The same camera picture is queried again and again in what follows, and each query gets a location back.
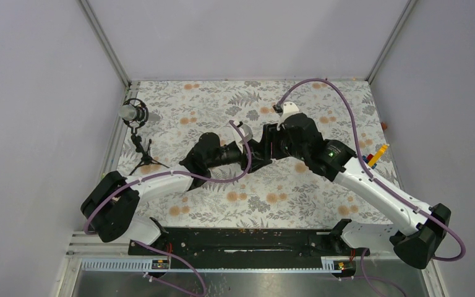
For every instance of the microphone on tripod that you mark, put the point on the microphone on tripod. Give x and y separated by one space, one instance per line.
134 114

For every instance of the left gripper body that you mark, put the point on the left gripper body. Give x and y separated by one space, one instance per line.
230 154

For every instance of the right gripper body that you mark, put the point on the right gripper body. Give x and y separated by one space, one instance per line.
282 146

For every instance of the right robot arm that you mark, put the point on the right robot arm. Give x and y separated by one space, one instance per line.
416 229

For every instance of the white slotted cable duct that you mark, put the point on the white slotted cable duct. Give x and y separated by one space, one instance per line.
152 266

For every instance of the colourful toy block stack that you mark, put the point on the colourful toy block stack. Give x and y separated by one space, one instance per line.
372 159

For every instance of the floral table mat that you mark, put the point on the floral table mat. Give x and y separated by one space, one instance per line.
284 194

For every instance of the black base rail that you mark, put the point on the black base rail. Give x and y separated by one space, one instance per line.
232 248

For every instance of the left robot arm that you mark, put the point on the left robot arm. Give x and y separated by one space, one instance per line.
110 210

